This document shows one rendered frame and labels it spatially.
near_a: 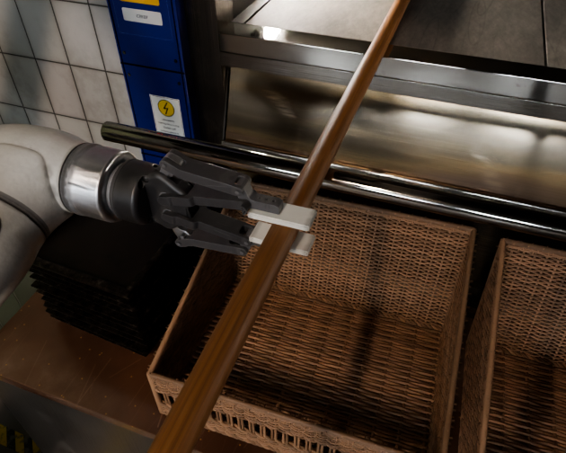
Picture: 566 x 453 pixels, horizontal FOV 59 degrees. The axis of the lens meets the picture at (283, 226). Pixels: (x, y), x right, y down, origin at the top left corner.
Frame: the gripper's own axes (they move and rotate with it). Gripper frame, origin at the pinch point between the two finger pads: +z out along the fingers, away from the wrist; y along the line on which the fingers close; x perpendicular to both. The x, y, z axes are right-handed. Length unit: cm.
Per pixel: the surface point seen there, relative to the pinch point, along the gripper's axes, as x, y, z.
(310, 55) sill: -50, 3, -12
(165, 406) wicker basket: 0, 57, -25
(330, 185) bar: -12.9, 3.2, 2.1
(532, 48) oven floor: -63, 1, 27
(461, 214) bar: -12.8, 3.2, 19.0
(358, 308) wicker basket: -40, 60, 6
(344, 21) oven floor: -65, 1, -9
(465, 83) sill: -50, 4, 17
